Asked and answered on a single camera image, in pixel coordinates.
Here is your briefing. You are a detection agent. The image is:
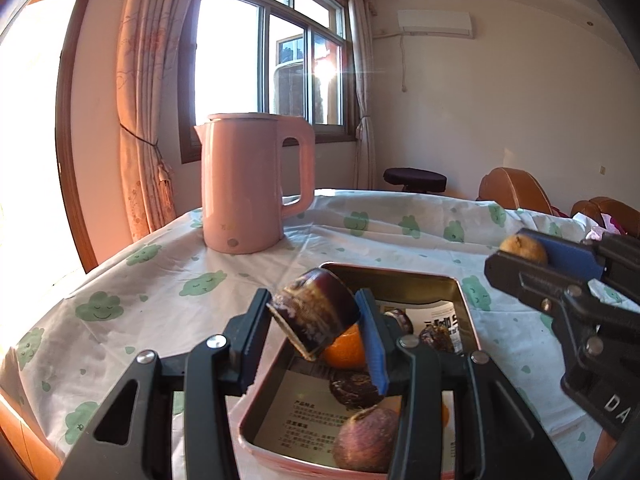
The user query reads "person's right hand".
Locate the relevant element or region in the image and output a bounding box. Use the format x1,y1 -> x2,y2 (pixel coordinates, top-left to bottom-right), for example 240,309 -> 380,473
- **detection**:
593,430 -> 617,470

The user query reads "brown round passion fruit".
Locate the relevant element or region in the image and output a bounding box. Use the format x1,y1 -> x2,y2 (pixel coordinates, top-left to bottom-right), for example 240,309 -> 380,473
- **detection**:
332,406 -> 399,474

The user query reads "small yellow-brown longan fruit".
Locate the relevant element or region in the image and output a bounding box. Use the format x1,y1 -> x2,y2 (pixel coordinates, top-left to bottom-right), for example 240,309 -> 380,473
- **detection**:
499,234 -> 548,264

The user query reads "brown leather sofa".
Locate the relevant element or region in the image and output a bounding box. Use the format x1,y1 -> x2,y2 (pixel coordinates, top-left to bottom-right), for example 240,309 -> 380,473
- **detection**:
572,196 -> 639,237

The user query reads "bumpy orange mandarin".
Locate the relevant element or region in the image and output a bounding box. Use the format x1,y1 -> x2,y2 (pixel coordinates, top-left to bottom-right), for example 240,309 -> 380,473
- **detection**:
322,324 -> 367,370

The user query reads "white wall air conditioner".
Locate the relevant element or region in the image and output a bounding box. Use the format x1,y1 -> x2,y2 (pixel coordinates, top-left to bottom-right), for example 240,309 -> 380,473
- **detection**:
397,10 -> 474,39

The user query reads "pink rectangular tin box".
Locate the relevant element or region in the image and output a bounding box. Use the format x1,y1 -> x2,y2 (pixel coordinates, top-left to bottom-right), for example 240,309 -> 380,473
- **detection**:
238,262 -> 480,479

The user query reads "pale right curtain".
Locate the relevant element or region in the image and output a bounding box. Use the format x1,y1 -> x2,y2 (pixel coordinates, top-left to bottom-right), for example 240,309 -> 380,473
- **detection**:
348,0 -> 375,190

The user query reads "smooth orange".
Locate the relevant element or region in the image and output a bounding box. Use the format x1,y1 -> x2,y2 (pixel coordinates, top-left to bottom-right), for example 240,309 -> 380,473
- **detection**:
378,396 -> 451,428

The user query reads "brown leather armchair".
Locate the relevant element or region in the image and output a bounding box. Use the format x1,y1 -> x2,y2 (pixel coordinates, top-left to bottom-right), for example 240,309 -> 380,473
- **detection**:
477,167 -> 554,214

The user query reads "pink left curtain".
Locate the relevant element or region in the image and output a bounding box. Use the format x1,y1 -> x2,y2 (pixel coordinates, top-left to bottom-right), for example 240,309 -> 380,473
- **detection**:
116,0 -> 191,240

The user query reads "window with frame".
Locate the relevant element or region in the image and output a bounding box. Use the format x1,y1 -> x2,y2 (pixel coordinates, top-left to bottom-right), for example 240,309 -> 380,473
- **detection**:
178,0 -> 356,164

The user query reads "pink electric kettle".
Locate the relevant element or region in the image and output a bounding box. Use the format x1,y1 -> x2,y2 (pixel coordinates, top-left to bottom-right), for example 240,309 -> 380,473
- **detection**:
194,113 -> 316,255

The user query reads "black round stool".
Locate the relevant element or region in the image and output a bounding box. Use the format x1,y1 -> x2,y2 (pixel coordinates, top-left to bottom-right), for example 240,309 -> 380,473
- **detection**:
383,168 -> 447,194

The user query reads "pink cartoon cup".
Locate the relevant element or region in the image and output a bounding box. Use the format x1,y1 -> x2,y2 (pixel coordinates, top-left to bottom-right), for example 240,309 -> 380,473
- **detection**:
585,224 -> 620,240

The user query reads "white green cloud tablecloth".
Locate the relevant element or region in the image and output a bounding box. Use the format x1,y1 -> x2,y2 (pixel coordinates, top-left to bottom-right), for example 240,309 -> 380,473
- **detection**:
1,190 -> 598,478

